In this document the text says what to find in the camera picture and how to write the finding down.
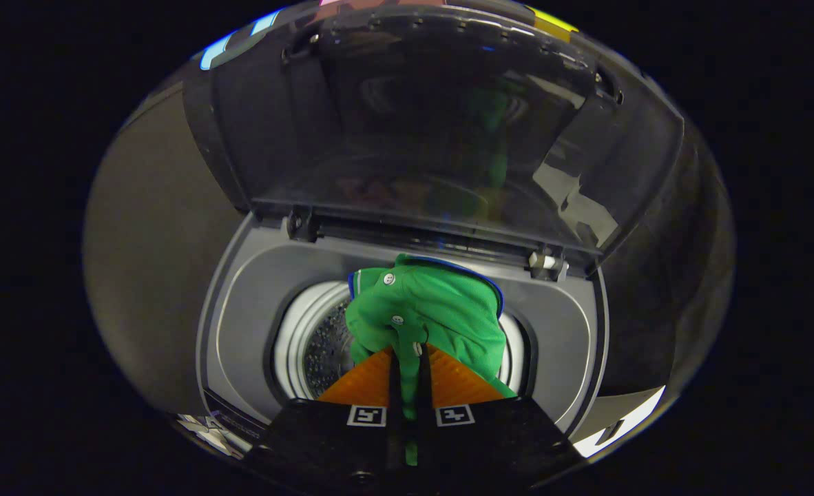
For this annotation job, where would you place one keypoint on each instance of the grey washing machine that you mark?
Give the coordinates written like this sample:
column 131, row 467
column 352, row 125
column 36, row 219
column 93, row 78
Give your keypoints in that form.
column 242, row 310

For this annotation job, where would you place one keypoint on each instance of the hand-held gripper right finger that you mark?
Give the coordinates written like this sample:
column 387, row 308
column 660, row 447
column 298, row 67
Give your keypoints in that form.
column 424, row 386

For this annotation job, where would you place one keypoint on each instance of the black backdrop cloth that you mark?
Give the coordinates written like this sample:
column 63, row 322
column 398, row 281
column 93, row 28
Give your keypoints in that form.
column 689, row 275

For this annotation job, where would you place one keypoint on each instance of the green polo shirt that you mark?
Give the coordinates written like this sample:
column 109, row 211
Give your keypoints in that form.
column 448, row 303

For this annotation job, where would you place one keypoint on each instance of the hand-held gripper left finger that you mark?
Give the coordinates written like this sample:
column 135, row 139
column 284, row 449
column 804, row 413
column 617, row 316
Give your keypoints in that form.
column 394, row 386

